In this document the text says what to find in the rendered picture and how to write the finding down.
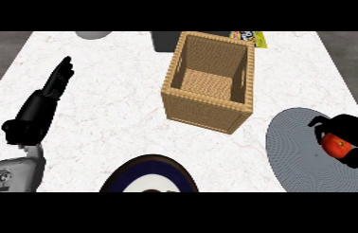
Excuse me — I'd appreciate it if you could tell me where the tan wicker basket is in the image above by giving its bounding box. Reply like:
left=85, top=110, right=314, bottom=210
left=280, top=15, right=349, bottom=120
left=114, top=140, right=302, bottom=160
left=162, top=31, right=258, bottom=135

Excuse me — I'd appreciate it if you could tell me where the red tomato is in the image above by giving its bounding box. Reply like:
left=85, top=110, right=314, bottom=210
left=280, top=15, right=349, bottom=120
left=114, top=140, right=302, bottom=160
left=320, top=133, right=358, bottom=158

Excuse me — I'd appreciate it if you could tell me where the blue and white plate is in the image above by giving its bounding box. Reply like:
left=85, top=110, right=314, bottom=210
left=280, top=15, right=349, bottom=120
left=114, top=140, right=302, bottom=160
left=98, top=153, right=200, bottom=193

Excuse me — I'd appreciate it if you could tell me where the yellow snack packet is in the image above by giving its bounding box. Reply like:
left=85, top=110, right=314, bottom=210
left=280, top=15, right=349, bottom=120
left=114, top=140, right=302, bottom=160
left=228, top=31, right=270, bottom=49

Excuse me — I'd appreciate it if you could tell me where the grey round object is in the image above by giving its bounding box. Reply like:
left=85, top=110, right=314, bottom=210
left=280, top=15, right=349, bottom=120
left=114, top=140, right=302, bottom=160
left=74, top=31, right=114, bottom=41

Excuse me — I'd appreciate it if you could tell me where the round grey placemat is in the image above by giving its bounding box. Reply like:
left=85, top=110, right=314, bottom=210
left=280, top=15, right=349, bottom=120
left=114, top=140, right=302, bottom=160
left=265, top=107, right=358, bottom=193

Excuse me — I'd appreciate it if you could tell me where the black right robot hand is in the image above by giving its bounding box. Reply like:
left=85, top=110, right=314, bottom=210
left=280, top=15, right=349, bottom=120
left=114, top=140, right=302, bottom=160
left=307, top=114, right=358, bottom=170

